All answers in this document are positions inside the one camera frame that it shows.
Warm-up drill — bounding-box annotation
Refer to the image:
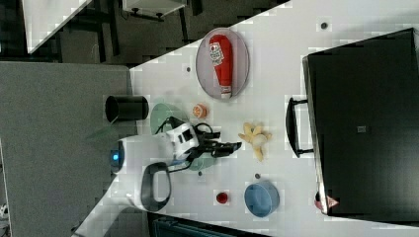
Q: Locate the orange slice toy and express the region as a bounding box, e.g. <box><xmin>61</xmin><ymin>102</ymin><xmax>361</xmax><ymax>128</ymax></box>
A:
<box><xmin>193</xmin><ymin>104</ymin><xmax>208</xmax><ymax>119</ymax></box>

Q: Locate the light green mug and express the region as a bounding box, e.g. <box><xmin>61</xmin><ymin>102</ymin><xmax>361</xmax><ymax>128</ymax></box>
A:
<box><xmin>189</xmin><ymin>153</ymin><xmax>216</xmax><ymax>171</ymax></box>

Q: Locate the red ketchup bottle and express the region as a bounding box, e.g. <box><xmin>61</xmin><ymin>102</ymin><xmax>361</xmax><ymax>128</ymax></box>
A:
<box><xmin>209</xmin><ymin>35</ymin><xmax>233</xmax><ymax>99</ymax></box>

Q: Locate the black toaster oven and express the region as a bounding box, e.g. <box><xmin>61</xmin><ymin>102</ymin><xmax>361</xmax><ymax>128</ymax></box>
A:
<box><xmin>303</xmin><ymin>29</ymin><xmax>419</xmax><ymax>225</ymax></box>

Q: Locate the green oval perforated tray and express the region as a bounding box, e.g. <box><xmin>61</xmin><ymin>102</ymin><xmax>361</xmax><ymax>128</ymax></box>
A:
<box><xmin>150</xmin><ymin>103</ymin><xmax>189</xmax><ymax>134</ymax></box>

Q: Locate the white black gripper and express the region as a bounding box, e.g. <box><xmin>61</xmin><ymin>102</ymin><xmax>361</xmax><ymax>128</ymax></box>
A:
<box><xmin>165</xmin><ymin>122</ymin><xmax>242</xmax><ymax>162</ymax></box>

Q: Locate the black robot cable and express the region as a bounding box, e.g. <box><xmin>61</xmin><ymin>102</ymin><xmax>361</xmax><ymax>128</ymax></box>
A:
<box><xmin>154</xmin><ymin>116</ymin><xmax>215</xmax><ymax>174</ymax></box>

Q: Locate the peeled yellow toy banana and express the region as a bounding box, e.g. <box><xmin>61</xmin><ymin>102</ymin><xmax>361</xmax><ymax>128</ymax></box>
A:
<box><xmin>238</xmin><ymin>122</ymin><xmax>272</xmax><ymax>162</ymax></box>

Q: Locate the blue bowl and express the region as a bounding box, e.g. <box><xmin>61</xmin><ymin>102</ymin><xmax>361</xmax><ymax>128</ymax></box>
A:
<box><xmin>244</xmin><ymin>181</ymin><xmax>280</xmax><ymax>218</ymax></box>

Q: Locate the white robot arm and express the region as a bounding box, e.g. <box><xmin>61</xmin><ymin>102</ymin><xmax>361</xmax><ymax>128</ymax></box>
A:
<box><xmin>71</xmin><ymin>117</ymin><xmax>241</xmax><ymax>237</ymax></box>

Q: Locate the white side table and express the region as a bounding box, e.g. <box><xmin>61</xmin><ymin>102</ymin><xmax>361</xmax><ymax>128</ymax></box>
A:
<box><xmin>21</xmin><ymin>0</ymin><xmax>93</xmax><ymax>53</ymax></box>

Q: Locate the black oven door handle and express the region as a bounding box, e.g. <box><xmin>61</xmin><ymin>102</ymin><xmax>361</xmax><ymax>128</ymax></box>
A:
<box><xmin>286</xmin><ymin>98</ymin><xmax>314</xmax><ymax>158</ymax></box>

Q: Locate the small red cup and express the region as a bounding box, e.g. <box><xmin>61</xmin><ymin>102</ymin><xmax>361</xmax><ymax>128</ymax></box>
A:
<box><xmin>216</xmin><ymin>193</ymin><xmax>228</xmax><ymax>204</ymax></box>

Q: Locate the black cylindrical cup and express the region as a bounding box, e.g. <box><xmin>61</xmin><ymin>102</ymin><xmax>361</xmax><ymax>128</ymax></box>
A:
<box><xmin>105</xmin><ymin>96</ymin><xmax>149</xmax><ymax>123</ymax></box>

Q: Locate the pink round plate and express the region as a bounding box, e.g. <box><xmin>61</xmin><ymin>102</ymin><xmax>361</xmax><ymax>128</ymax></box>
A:
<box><xmin>196</xmin><ymin>28</ymin><xmax>250</xmax><ymax>100</ymax></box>

